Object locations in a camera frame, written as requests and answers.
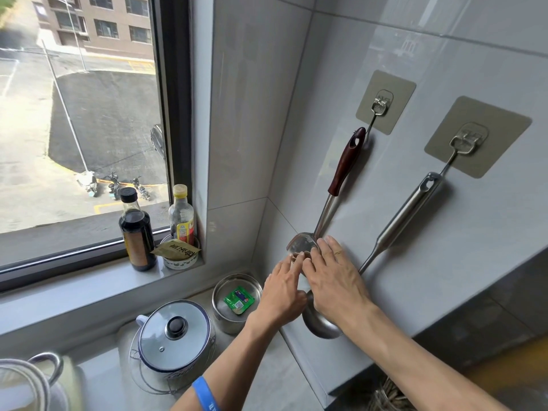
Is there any dark parked scooter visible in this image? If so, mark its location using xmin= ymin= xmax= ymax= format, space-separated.
xmin=104 ymin=173 xmax=123 ymax=201
xmin=130 ymin=177 xmax=151 ymax=202

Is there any white enamel pot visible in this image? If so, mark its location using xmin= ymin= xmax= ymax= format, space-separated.
xmin=128 ymin=299 xmax=217 ymax=384

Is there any large steel cooking pot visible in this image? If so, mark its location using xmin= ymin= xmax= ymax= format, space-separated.
xmin=25 ymin=352 xmax=71 ymax=411

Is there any person's right hand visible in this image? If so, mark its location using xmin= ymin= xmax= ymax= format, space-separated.
xmin=304 ymin=235 xmax=373 ymax=335

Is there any steel spatula with brown handle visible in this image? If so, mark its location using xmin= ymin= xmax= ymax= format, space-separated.
xmin=285 ymin=127 xmax=368 ymax=275

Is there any white window sill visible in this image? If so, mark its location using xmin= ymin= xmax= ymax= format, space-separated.
xmin=0 ymin=260 xmax=206 ymax=339

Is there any white marble cutting board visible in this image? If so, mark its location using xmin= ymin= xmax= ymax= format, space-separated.
xmin=115 ymin=288 xmax=328 ymax=411

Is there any steel mug with lid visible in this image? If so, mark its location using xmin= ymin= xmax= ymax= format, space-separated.
xmin=211 ymin=273 xmax=263 ymax=337

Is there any small glass lid, black knob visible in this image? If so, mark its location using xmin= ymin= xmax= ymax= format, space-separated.
xmin=138 ymin=300 xmax=212 ymax=373

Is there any wire trivet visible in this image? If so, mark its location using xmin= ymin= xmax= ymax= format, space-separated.
xmin=128 ymin=325 xmax=217 ymax=395

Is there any clear bottle with yellow cap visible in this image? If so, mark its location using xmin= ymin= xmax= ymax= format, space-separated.
xmin=168 ymin=183 xmax=196 ymax=247

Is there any large adhesive wall hook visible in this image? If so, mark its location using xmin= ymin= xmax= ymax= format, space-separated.
xmin=424 ymin=96 xmax=533 ymax=179

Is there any brown apartment building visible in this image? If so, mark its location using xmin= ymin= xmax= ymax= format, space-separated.
xmin=32 ymin=0 xmax=155 ymax=61

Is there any parked car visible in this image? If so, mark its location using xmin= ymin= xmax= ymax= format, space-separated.
xmin=150 ymin=123 xmax=167 ymax=161

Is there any stainless steel ladle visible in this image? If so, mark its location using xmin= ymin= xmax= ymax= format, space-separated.
xmin=301 ymin=171 xmax=444 ymax=340

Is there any small adhesive wall hook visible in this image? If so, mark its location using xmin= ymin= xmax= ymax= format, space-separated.
xmin=355 ymin=70 xmax=417 ymax=136

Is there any person's left hand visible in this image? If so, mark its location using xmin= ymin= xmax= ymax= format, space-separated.
xmin=246 ymin=253 xmax=316 ymax=330

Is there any dark soy sauce bottle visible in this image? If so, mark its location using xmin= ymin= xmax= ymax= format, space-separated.
xmin=118 ymin=187 xmax=157 ymax=272

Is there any bundle of wooden chopsticks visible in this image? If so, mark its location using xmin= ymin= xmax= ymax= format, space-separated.
xmin=368 ymin=376 xmax=414 ymax=411

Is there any white parked scooter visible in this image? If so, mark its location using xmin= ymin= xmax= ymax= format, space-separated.
xmin=76 ymin=171 xmax=99 ymax=198

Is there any green packet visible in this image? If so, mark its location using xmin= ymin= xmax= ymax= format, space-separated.
xmin=223 ymin=285 xmax=256 ymax=316

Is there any person's right forearm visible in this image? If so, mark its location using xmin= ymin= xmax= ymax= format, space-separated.
xmin=340 ymin=301 xmax=510 ymax=411

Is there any blue wristband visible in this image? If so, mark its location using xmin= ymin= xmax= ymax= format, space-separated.
xmin=191 ymin=375 xmax=221 ymax=411

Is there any small white patterned cup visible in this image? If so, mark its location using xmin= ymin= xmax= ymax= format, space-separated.
xmin=160 ymin=235 xmax=201 ymax=271

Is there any dark window frame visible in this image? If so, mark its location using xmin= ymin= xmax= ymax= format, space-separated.
xmin=0 ymin=0 xmax=194 ymax=294

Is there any dark steel range hood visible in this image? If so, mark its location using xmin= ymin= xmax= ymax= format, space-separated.
xmin=413 ymin=248 xmax=548 ymax=411

